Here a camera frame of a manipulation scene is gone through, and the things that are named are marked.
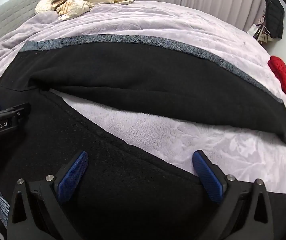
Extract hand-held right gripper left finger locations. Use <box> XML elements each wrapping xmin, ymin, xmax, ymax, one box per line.
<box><xmin>6</xmin><ymin>151</ymin><xmax>90</xmax><ymax>240</ymax></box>

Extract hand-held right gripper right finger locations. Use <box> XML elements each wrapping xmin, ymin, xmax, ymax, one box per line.
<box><xmin>192</xmin><ymin>150</ymin><xmax>275</xmax><ymax>240</ymax></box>

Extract black fleece-lined pants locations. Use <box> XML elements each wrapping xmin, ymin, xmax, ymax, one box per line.
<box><xmin>0</xmin><ymin>35</ymin><xmax>286</xmax><ymax>240</ymax></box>

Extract grey padded headboard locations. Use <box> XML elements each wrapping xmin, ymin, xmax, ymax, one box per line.
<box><xmin>0</xmin><ymin>0</ymin><xmax>82</xmax><ymax>53</ymax></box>

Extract white paper bag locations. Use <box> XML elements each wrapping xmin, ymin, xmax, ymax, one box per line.
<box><xmin>246</xmin><ymin>24</ymin><xmax>265</xmax><ymax>42</ymax></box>

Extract clothes hanger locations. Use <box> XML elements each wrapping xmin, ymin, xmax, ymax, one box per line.
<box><xmin>256</xmin><ymin>20</ymin><xmax>272</xmax><ymax>37</ymax></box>

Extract lavender plush blanket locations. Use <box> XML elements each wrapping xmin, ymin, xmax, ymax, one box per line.
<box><xmin>0</xmin><ymin>0</ymin><xmax>286</xmax><ymax>195</ymax></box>

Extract black hanging jacket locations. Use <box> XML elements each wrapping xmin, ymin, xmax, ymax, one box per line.
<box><xmin>264</xmin><ymin>0</ymin><xmax>285</xmax><ymax>40</ymax></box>

